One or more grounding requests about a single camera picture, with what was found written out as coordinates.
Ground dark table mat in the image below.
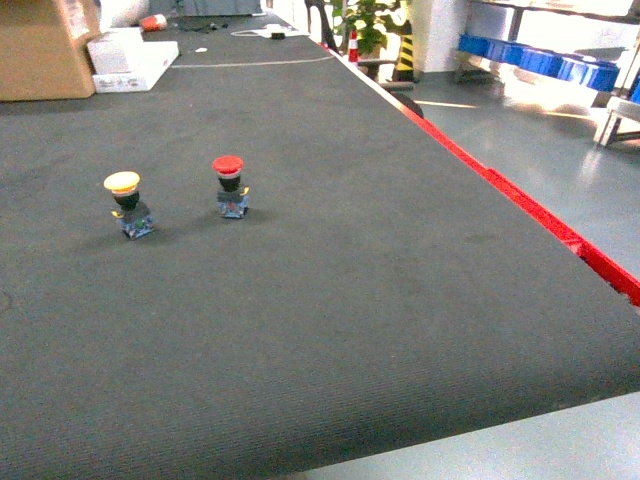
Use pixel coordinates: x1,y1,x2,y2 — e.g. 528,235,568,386
1,18,639,479

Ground white box on top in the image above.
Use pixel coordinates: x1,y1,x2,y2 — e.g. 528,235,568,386
87,27,144,75

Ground white flat box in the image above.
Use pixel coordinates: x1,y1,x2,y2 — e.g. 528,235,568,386
93,41,179,94

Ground red mushroom push button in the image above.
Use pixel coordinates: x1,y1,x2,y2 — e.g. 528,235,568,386
212,155,250,219

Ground green potted plant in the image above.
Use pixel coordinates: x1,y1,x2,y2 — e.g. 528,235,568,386
329,0,410,57

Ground yellow mushroom push button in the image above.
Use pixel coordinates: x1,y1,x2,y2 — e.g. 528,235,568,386
103,171,154,240

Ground large cardboard box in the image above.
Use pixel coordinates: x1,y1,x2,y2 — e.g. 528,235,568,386
1,1,100,101

